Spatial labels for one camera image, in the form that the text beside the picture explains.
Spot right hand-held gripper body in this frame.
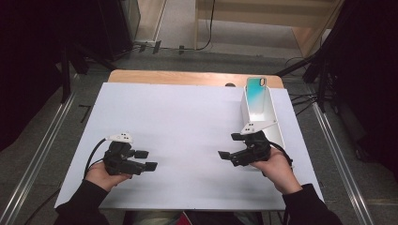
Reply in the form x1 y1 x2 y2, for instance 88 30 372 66
230 120 279 168

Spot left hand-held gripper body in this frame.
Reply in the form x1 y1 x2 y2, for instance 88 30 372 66
102 133 146 176

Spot white box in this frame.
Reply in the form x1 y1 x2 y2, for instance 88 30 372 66
239 85 286 151

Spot iridescent teal phone case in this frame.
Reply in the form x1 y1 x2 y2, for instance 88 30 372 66
244 76 268 116

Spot person's left hand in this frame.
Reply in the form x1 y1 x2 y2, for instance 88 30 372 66
84 160 132 192

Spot person's right hand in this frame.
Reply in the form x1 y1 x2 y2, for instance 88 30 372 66
250 147 303 195

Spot wooden table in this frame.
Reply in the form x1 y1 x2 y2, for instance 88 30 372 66
107 68 284 89

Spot black metal stand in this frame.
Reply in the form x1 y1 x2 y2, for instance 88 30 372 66
60 41 117 104
275 43 334 113

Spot light wooden bench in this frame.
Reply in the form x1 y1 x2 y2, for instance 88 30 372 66
194 0 345 58

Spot black cabinet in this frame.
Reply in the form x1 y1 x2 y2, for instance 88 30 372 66
98 0 142 62

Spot black curtain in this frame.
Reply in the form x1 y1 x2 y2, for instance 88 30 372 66
0 0 69 151
325 0 398 172

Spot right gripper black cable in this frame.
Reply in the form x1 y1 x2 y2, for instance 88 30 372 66
268 142 294 173

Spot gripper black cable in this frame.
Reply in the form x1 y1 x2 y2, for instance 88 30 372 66
268 142 294 173
31 138 107 219

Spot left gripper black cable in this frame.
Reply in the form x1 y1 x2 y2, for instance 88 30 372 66
31 138 107 219

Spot black floor cables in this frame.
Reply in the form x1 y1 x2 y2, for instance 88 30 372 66
284 55 318 117

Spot metal floor rail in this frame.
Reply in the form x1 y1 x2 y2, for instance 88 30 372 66
0 92 77 225
312 102 375 225

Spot hanging black cable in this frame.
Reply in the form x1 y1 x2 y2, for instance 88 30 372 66
196 0 217 52

